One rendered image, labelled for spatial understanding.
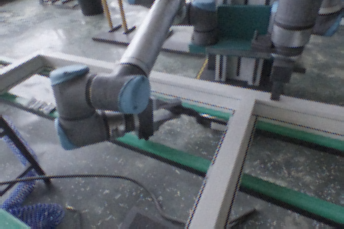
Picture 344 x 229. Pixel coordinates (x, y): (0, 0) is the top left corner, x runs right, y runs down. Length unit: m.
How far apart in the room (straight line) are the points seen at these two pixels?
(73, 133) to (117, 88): 0.18
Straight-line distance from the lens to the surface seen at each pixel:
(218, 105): 0.81
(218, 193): 0.54
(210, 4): 1.50
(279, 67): 0.65
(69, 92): 0.57
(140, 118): 0.67
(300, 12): 0.62
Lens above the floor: 1.41
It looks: 39 degrees down
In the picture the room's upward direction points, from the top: 6 degrees counter-clockwise
